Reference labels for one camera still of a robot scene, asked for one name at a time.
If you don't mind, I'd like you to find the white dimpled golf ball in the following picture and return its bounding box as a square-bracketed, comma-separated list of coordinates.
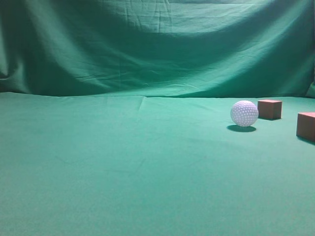
[230, 100, 259, 127]

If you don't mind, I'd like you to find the green cloth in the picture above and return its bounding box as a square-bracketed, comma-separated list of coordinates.
[0, 0, 315, 236]

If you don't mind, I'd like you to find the red-brown cube block at edge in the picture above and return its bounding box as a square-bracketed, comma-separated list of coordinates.
[296, 112, 315, 142]

